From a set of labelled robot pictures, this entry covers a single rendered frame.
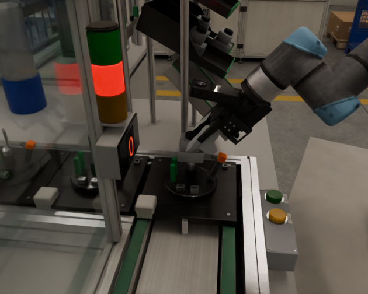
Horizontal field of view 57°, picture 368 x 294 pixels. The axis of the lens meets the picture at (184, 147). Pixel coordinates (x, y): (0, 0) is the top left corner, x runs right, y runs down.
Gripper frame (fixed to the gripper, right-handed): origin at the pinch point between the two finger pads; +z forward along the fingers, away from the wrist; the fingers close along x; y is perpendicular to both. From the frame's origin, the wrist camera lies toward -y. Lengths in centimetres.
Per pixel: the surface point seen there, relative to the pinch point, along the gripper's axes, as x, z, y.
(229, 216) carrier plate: -10.7, 3.1, 16.9
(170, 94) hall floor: 275, 119, 35
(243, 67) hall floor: 371, 66, 98
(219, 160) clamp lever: -1.0, -1.7, 8.5
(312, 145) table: 42, -8, 48
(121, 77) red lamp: -19.5, -12.2, -21.8
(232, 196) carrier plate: -3.4, 2.8, 17.5
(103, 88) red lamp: -21.3, -9.6, -22.9
